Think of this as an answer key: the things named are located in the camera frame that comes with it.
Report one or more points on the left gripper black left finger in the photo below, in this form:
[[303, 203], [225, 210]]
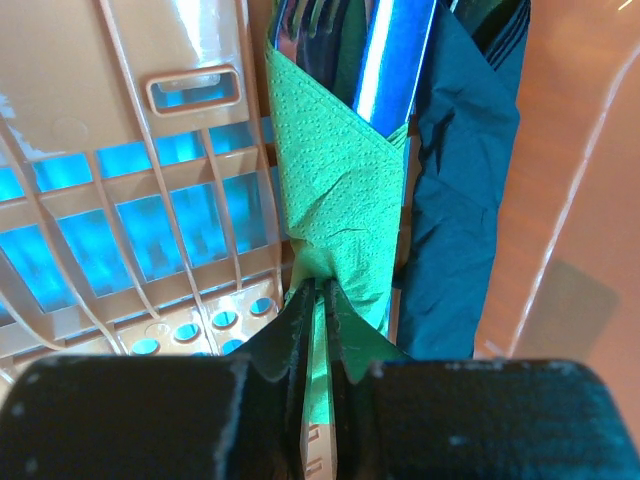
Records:
[[238, 416]]

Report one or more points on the orange plastic basket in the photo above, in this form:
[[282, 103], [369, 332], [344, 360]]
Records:
[[141, 210]]

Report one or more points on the green paper napkin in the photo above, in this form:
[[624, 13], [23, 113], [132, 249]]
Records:
[[341, 189]]

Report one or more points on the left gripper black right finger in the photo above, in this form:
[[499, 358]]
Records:
[[399, 418]]

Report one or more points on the dark blue napkin roll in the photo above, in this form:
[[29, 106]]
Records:
[[467, 120]]

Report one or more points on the iridescent fork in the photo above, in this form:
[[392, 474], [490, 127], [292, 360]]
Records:
[[326, 39]]

